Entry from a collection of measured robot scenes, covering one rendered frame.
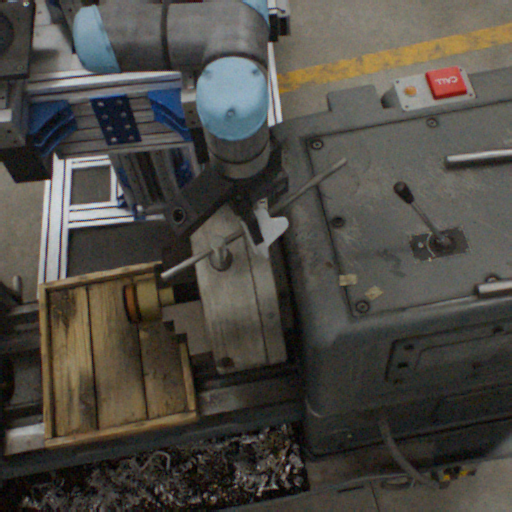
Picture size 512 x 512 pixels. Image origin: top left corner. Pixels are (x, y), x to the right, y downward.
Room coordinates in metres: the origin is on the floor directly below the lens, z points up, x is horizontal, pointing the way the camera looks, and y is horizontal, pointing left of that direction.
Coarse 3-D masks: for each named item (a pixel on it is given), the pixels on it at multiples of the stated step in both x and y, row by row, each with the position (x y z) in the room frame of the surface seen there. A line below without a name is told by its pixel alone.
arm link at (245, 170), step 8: (264, 152) 0.51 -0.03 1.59; (216, 160) 0.51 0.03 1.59; (256, 160) 0.50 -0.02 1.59; (264, 160) 0.51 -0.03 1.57; (216, 168) 0.52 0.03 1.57; (224, 168) 0.50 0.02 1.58; (232, 168) 0.50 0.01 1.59; (240, 168) 0.50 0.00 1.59; (248, 168) 0.50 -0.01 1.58; (256, 168) 0.50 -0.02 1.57; (232, 176) 0.50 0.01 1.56; (240, 176) 0.50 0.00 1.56; (248, 176) 0.50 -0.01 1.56
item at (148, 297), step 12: (132, 288) 0.61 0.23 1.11; (144, 288) 0.60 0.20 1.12; (156, 288) 0.59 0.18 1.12; (168, 288) 0.60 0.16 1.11; (132, 300) 0.58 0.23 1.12; (144, 300) 0.58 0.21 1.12; (156, 300) 0.57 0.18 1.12; (168, 300) 0.58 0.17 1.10; (132, 312) 0.56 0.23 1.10; (144, 312) 0.56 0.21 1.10; (156, 312) 0.56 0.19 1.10
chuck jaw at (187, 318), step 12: (168, 312) 0.55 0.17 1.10; (180, 312) 0.55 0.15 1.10; (192, 312) 0.55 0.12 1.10; (168, 324) 0.54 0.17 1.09; (180, 324) 0.53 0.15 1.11; (192, 324) 0.52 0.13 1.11; (204, 324) 0.52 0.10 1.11; (180, 336) 0.51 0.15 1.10; (192, 336) 0.50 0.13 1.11; (204, 336) 0.50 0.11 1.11; (192, 348) 0.48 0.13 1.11; (204, 348) 0.47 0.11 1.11; (192, 360) 0.46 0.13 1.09; (204, 360) 0.46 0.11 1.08; (228, 360) 0.45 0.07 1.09
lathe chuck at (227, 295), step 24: (216, 216) 0.66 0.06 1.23; (192, 240) 0.62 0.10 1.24; (240, 240) 0.60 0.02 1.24; (240, 264) 0.56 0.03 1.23; (216, 288) 0.53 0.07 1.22; (240, 288) 0.52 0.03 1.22; (216, 312) 0.50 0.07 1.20; (240, 312) 0.49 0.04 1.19; (216, 336) 0.47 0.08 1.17; (240, 336) 0.47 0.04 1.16; (216, 360) 0.45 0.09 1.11; (240, 360) 0.45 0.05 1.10; (264, 360) 0.45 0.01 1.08
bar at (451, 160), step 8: (464, 152) 0.69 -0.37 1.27; (472, 152) 0.68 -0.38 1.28; (480, 152) 0.68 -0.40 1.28; (488, 152) 0.68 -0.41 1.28; (496, 152) 0.68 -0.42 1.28; (504, 152) 0.67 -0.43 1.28; (448, 160) 0.68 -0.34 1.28; (456, 160) 0.67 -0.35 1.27; (464, 160) 0.67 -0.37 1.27; (472, 160) 0.67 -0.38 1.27; (480, 160) 0.67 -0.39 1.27; (488, 160) 0.67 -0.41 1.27; (496, 160) 0.67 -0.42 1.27; (504, 160) 0.67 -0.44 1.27
